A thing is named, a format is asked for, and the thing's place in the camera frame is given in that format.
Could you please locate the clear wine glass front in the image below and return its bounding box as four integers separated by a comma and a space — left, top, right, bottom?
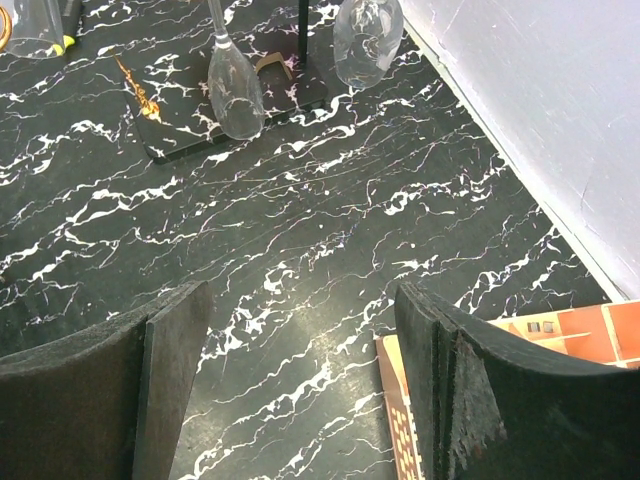
1, 0, 65, 60

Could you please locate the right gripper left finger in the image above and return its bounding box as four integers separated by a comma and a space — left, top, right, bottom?
1, 281, 214, 479

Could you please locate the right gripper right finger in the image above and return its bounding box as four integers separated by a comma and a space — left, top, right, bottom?
393, 282, 640, 480

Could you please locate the small yellow black object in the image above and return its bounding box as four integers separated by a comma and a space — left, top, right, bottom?
53, 35, 75, 56

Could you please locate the tall clear flute glass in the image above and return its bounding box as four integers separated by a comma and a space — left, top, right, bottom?
207, 0, 265, 140

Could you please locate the clear wine glass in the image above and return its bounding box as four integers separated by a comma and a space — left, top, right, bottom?
1, 0, 65, 60
333, 0, 404, 90

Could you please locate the peach plastic organiser basket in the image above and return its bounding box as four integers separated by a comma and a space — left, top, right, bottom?
374, 299, 640, 480

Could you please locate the gold wire wine glass rack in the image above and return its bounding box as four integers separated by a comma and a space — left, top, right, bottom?
0, 0, 331, 166

